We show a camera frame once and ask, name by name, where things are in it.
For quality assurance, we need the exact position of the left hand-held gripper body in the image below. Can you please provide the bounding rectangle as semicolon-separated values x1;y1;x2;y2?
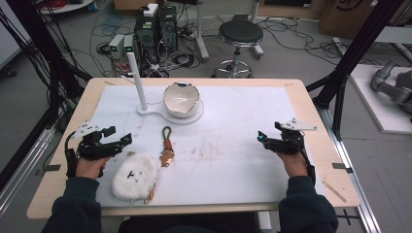
69;120;125;162

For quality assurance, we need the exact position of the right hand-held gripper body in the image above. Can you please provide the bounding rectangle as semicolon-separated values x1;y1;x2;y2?
263;117;318;155

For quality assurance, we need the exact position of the person's left hand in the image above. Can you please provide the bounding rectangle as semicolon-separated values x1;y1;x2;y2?
75;154;112;181

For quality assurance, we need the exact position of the person's right hand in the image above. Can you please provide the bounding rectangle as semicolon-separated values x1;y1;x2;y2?
276;150;309;179

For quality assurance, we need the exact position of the white fluffy plush pouch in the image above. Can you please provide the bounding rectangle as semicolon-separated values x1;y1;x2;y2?
110;151;161;206

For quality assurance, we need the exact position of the white table mat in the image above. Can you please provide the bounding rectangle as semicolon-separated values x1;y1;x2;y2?
90;84;326;209

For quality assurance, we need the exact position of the white pole stand with base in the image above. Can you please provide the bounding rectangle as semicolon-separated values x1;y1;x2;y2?
125;51;205;127

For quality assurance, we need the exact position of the thin wooden stick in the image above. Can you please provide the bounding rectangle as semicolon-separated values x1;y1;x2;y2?
322;180;348;204

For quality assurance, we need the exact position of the white eggshell shaped bowl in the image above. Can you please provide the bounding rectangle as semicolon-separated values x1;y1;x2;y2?
162;82;201;118

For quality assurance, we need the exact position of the grey power supply unit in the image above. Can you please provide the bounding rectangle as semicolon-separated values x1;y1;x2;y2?
108;33;126;60
123;34;135;54

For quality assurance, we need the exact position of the white floor platform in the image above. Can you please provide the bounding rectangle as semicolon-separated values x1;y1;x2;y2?
349;63;412;136

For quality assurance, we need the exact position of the black round stool chrome base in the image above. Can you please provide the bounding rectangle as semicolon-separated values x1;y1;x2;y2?
211;18;264;80

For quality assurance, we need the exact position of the white power strip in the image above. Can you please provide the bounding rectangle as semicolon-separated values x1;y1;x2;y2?
331;36;350;56

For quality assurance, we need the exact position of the black computer tower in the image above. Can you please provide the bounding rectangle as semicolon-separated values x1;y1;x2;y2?
133;13;160;65
157;4;179;54

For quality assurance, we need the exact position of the white table leg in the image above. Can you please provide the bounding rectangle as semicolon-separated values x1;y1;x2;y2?
248;0;265;61
193;0;211;63

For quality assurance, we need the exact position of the cardboard box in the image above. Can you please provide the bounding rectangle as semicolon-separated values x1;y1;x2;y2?
318;0;412;41

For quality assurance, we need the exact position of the white box on computer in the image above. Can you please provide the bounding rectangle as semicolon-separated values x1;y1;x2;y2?
143;2;159;18

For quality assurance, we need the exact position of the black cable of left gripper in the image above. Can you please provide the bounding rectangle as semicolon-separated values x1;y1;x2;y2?
64;130;79;179

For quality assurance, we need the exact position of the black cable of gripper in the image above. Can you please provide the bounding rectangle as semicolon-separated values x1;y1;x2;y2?
64;130;79;179
296;130;318;188

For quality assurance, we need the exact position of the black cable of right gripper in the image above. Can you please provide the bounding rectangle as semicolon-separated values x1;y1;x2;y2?
296;130;318;188

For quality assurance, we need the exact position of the brown loop orange keychain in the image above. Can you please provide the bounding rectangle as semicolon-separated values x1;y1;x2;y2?
158;125;176;169

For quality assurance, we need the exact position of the aluminium rail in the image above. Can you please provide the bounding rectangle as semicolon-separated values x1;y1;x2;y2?
316;106;384;233
0;125;56;216

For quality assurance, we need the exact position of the black floor cable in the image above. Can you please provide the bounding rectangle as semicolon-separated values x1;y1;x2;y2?
258;17;344;67

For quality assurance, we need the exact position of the black metal frame with cables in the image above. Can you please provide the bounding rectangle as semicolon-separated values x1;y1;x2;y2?
0;0;93;131

